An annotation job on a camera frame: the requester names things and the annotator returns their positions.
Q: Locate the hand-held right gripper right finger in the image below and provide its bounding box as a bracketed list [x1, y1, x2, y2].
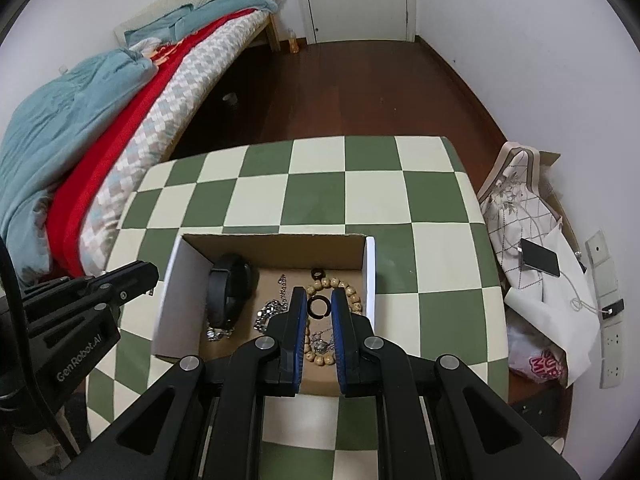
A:
[330, 286, 581, 480]

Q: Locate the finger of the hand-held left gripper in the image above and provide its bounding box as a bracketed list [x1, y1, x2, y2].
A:
[20, 260, 161, 307]
[25, 276, 160, 342]

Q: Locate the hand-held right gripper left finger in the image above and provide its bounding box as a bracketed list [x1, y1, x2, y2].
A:
[87, 286, 307, 480]

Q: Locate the silver charm necklace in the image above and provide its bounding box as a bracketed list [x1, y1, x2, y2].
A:
[306, 327, 337, 356]

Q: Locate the wooden bead bracelet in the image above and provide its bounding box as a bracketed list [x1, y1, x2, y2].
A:
[302, 276, 366, 367]

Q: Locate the thick silver chain bracelet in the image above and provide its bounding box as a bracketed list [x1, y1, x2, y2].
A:
[254, 296, 291, 333]

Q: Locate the white cardboard box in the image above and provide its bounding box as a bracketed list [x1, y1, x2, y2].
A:
[151, 232, 377, 397]

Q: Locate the black bangle bracelet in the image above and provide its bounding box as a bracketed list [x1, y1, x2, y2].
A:
[207, 254, 251, 328]

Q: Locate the green checkered table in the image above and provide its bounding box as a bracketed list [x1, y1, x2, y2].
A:
[85, 135, 511, 480]

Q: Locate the grey checkered bed sheet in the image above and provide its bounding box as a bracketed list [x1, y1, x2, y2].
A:
[75, 10, 271, 276]

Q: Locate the blue quilt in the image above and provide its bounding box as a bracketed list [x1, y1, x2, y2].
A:
[0, 50, 153, 256]

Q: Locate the white plastic bag red print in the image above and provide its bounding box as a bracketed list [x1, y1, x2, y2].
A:
[506, 310, 571, 385]

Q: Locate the floral fabric bag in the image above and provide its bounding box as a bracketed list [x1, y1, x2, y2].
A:
[477, 141, 563, 291]

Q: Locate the black smartphone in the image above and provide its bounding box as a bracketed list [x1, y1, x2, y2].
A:
[517, 238, 561, 278]

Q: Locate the white paper bag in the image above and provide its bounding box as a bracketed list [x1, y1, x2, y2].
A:
[504, 220, 601, 388]

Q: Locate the blue pillow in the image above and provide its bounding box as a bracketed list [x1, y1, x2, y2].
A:
[124, 4, 193, 46]

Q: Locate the brown cardboard box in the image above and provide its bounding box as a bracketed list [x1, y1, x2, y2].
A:
[537, 150, 583, 261]

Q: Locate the white power strip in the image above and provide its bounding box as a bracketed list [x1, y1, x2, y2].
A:
[585, 230, 628, 390]

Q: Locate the blue folded blanket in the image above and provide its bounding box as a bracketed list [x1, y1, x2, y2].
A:
[175, 0, 280, 36]

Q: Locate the white door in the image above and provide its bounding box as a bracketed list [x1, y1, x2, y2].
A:
[291, 0, 417, 45]

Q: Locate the white charging cable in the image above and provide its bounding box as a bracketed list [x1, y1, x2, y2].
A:
[560, 270, 608, 313]

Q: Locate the wooden bed frame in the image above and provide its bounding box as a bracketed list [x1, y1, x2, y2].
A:
[265, 12, 283, 52]

